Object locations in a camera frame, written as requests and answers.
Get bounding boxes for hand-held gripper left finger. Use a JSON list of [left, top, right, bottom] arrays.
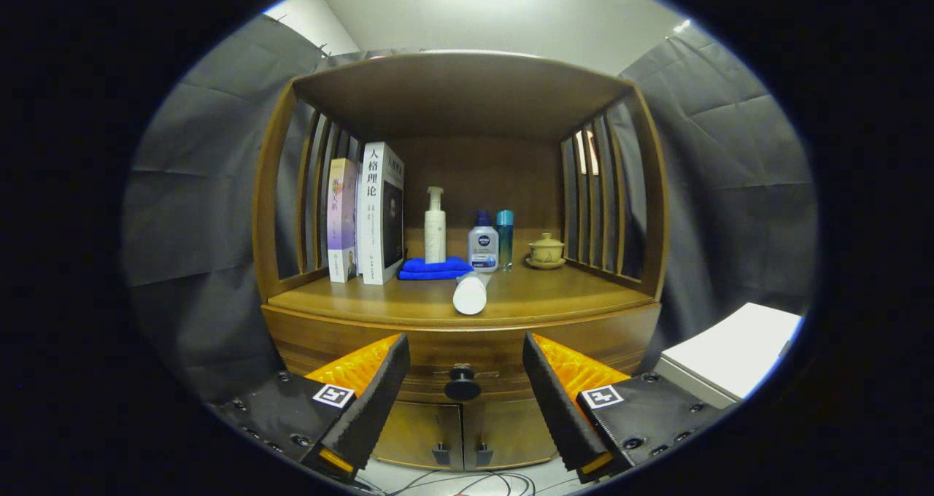
[[215, 333, 411, 481]]

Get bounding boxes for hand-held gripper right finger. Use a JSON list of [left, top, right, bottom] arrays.
[[522, 332, 730, 484]]

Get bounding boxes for white tube with green label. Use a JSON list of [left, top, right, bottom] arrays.
[[452, 271, 492, 316]]

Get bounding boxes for wooden cabinet door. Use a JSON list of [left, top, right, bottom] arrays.
[[462, 398, 559, 472], [372, 401, 464, 472]]

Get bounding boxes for wooden countertop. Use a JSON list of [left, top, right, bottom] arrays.
[[266, 259, 655, 329]]

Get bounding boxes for brown wooden cabinet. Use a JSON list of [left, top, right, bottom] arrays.
[[252, 51, 668, 475]]

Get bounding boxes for blue folded cloth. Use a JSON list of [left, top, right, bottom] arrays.
[[398, 256, 474, 281]]

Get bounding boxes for beige lidded teacup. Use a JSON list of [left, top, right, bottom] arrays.
[[529, 233, 565, 264]]

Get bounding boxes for white bottle with blue cap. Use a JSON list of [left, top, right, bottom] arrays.
[[468, 211, 500, 274]]

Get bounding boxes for white pump bottle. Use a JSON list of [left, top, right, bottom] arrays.
[[425, 186, 447, 264]]

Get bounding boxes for slim teal bottle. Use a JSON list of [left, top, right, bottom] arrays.
[[496, 210, 514, 271]]

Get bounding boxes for thick white book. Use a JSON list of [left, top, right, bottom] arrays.
[[357, 142, 406, 286]]

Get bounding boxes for purple book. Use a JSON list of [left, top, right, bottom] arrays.
[[327, 158, 360, 284]]

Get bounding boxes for white side table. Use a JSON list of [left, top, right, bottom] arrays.
[[653, 303, 803, 409]]

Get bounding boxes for black floor cables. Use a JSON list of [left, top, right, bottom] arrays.
[[379, 469, 541, 496]]

